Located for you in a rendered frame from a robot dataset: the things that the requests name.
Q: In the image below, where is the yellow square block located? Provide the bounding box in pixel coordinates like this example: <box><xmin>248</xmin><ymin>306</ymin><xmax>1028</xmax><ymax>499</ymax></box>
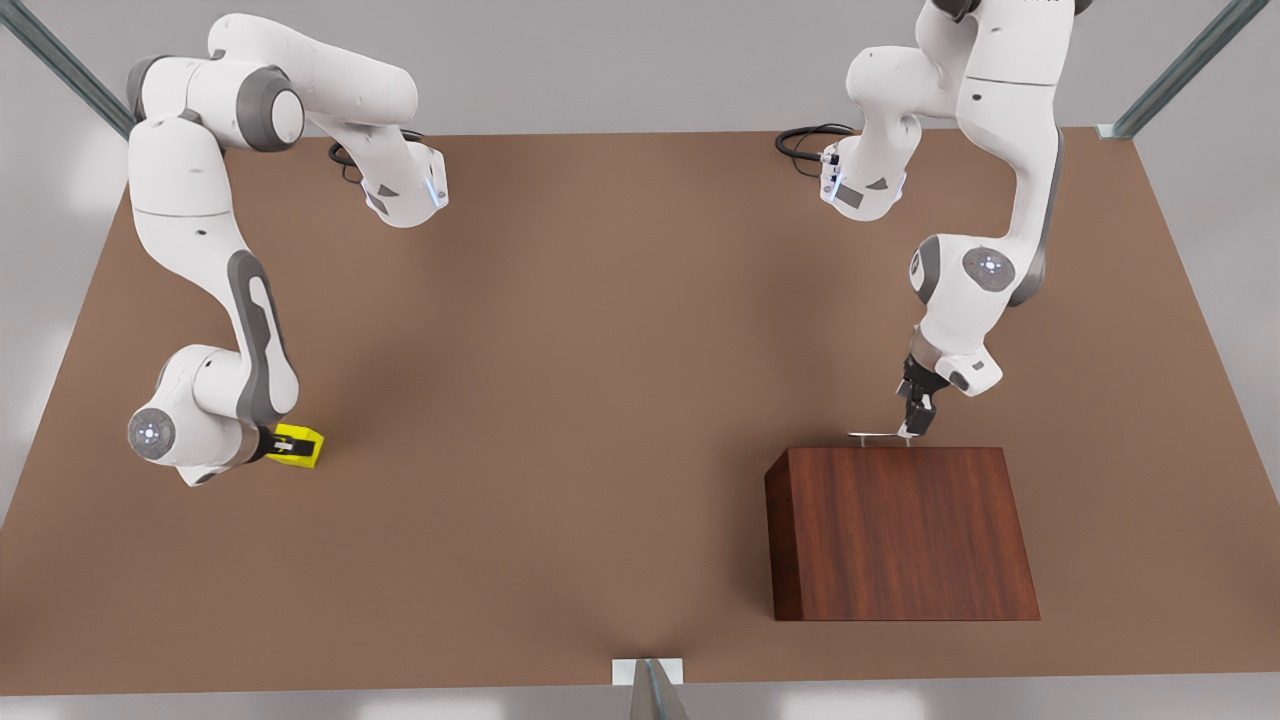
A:
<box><xmin>267</xmin><ymin>423</ymin><xmax>326</xmax><ymax>470</ymax></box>

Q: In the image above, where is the dark wooden drawer cabinet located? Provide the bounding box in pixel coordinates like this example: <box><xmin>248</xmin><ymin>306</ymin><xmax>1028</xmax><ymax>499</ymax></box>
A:
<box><xmin>764</xmin><ymin>446</ymin><xmax>1042</xmax><ymax>623</ymax></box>

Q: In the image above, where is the black cable loop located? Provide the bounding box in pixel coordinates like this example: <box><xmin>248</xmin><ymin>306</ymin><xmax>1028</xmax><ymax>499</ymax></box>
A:
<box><xmin>328</xmin><ymin>129</ymin><xmax>427</xmax><ymax>187</ymax></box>
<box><xmin>775</xmin><ymin>122</ymin><xmax>859</xmax><ymax>182</ymax></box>

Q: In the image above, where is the silver frame post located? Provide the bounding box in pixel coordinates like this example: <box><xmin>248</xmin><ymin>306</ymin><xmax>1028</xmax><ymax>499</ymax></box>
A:
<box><xmin>611</xmin><ymin>657</ymin><xmax>692</xmax><ymax>720</ymax></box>
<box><xmin>1096</xmin><ymin>0</ymin><xmax>1272</xmax><ymax>140</ymax></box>
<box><xmin>0</xmin><ymin>0</ymin><xmax>137</xmax><ymax>140</ymax></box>

